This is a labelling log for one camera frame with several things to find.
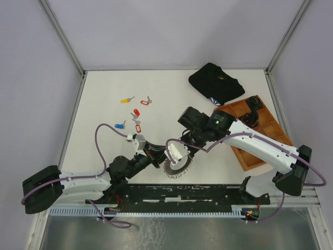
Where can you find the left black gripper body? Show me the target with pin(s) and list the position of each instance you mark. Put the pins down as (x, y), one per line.
(153, 157)

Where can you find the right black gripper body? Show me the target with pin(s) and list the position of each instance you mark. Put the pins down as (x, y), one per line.
(191, 139)

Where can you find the metal disc with keyrings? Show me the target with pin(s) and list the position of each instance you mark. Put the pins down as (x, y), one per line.
(177, 170)

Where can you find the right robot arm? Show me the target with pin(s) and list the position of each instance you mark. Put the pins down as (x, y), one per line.
(290, 164)

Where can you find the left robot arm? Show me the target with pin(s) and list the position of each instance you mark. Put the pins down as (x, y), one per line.
(52, 186)

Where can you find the solid red tagged key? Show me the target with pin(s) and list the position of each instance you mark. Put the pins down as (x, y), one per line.
(135, 113)

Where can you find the blue tagged key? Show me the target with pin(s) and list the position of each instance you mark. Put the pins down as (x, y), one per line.
(120, 125)

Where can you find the red open tagged key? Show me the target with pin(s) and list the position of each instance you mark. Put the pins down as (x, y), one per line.
(147, 101)

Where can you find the yellow tagged key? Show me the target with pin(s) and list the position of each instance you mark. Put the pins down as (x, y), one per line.
(127, 100)

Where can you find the black folded cloth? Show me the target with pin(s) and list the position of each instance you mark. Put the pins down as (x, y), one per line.
(214, 84)

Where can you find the black round item in tray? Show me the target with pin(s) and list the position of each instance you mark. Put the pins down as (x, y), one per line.
(254, 103)

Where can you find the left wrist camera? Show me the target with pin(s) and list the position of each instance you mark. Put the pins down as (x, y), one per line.
(138, 141)

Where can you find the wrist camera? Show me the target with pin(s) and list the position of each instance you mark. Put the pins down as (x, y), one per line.
(138, 141)
(175, 152)

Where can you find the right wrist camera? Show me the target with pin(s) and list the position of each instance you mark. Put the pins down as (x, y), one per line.
(175, 152)

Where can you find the red frame tagged key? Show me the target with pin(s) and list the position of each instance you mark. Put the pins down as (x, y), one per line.
(137, 125)

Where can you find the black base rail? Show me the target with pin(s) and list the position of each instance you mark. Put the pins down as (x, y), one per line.
(180, 197)

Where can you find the white slotted cable duct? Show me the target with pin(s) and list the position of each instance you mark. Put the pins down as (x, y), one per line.
(90, 211)

